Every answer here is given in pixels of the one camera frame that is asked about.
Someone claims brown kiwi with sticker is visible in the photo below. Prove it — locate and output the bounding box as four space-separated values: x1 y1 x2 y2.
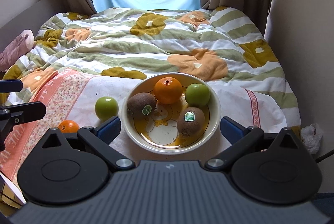
177 107 205 138

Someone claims cream duck pattern bowl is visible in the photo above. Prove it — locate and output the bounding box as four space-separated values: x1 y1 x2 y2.
121 72 221 155

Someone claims green apple on cloth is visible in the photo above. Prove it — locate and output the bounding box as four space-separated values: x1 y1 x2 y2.
95 96 119 122

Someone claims pink plush toy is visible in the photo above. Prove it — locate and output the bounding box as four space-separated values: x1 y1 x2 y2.
1 29 34 72

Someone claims orange tangerine in bowl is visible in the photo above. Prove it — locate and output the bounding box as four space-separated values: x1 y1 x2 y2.
153 77 183 105

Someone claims green striped floral quilt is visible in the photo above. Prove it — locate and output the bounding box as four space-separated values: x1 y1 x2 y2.
4 6 301 127

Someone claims green apple in bowl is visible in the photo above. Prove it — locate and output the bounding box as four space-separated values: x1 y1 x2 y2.
185 84 211 108

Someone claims grey bed headboard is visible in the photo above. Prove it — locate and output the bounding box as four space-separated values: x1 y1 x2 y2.
0 0 67 52

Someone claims orange tangerine on cloth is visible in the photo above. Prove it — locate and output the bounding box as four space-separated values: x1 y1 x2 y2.
58 120 80 134

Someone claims white pink floral cloth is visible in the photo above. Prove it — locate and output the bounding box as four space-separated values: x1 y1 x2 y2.
1 68 287 184

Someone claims brown kiwi plain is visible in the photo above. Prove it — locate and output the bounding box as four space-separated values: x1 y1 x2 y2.
127 92 156 118

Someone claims black cable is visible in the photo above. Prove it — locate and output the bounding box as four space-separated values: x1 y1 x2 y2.
314 148 334 164

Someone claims white plastic bag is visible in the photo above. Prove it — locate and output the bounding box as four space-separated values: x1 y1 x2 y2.
301 123 323 155

